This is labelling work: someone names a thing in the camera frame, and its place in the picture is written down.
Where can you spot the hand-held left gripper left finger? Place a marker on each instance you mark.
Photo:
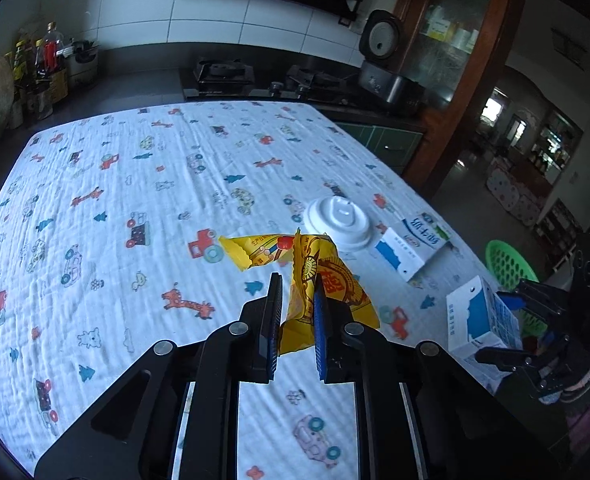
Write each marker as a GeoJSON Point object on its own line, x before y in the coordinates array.
{"type": "Point", "coordinates": [271, 330]}

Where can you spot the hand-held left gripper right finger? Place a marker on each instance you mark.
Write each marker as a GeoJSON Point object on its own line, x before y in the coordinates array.
{"type": "Point", "coordinates": [321, 340]}

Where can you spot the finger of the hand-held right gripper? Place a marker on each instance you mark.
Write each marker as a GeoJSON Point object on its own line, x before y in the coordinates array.
{"type": "Point", "coordinates": [535, 297]}
{"type": "Point", "coordinates": [507, 358]}

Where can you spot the green perforated plastic basket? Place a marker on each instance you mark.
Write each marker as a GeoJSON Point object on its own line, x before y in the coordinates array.
{"type": "Point", "coordinates": [507, 262]}

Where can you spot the blue and white milk carton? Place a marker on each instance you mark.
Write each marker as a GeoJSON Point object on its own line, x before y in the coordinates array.
{"type": "Point", "coordinates": [400, 255]}
{"type": "Point", "coordinates": [480, 320]}

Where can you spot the yellow snack wrapper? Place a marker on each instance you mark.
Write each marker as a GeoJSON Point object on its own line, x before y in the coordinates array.
{"type": "Point", "coordinates": [255, 252]}
{"type": "Point", "coordinates": [337, 265]}

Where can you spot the shoe rack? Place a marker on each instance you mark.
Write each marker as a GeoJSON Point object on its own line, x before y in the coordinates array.
{"type": "Point", "coordinates": [557, 235]}

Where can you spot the white plastic cup lid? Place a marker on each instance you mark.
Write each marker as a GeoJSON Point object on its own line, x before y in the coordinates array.
{"type": "Point", "coordinates": [337, 220]}

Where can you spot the wooden display cabinet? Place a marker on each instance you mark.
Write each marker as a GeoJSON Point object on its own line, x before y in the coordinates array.
{"type": "Point", "coordinates": [555, 147]}

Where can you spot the printed blanket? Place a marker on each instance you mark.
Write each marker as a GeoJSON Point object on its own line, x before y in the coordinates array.
{"type": "Point", "coordinates": [125, 210]}

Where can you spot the green kitchen cabinets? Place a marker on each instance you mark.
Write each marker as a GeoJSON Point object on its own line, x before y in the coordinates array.
{"type": "Point", "coordinates": [385, 142]}

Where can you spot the black gas stove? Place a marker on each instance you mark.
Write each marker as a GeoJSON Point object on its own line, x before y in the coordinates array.
{"type": "Point", "coordinates": [255, 80]}

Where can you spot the wooden glass door cabinet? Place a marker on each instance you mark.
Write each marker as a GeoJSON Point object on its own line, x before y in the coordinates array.
{"type": "Point", "coordinates": [455, 60]}

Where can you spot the grey rice cooker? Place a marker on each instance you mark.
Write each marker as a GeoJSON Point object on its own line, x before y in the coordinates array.
{"type": "Point", "coordinates": [382, 60]}

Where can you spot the metal utensil pot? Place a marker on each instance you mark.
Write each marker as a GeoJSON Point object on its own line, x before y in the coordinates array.
{"type": "Point", "coordinates": [84, 65]}

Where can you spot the dark sauce bottle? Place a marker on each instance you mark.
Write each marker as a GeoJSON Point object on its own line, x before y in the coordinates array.
{"type": "Point", "coordinates": [24, 80]}

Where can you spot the wall socket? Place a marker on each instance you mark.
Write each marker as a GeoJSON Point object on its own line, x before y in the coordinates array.
{"type": "Point", "coordinates": [344, 21]}

